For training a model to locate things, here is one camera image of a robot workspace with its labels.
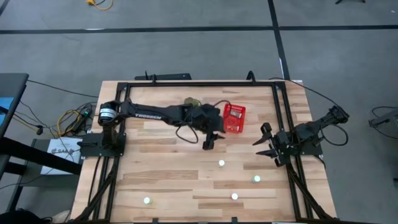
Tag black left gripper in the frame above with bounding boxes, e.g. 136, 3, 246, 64
183, 103, 226, 151

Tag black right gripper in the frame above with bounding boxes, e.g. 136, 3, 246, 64
252, 122, 301, 167

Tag red plastic basket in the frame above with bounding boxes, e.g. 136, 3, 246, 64
222, 103, 247, 134

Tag black box with antennas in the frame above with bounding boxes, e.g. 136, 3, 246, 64
134, 70, 192, 81

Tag black power supply green light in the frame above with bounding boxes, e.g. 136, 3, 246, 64
79, 107, 93, 126

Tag white printed paper sheet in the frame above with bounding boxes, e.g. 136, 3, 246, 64
40, 136, 84, 175

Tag black desk leg beams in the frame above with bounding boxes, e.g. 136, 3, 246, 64
0, 136, 83, 187

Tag black side desk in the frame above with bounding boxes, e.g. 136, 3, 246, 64
0, 73, 30, 139

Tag black bag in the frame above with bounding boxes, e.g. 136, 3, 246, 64
0, 207, 47, 224

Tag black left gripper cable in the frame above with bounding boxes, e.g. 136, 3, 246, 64
175, 99, 231, 145

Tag black aluminium table frame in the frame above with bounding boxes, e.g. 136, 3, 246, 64
73, 80, 336, 224

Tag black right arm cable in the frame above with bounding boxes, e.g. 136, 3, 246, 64
269, 77, 349, 147

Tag thin yellow cable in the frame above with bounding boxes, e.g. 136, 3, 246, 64
57, 109, 82, 137

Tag yellow extension cord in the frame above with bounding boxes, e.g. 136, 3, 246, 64
86, 0, 114, 11

